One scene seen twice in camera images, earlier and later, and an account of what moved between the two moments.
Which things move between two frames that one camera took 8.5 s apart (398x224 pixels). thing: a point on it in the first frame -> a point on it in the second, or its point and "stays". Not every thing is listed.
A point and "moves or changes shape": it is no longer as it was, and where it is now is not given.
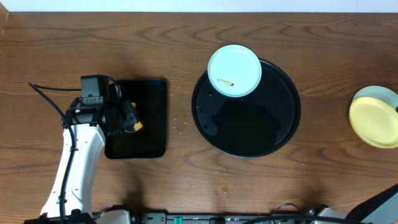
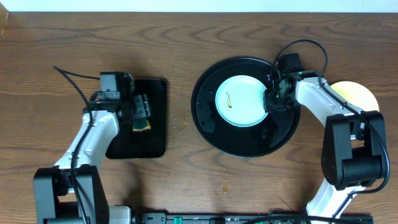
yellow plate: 375,121 moves or changes shape
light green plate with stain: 234,71 -> 239,100
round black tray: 257,124 stays
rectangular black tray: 150,141 stays
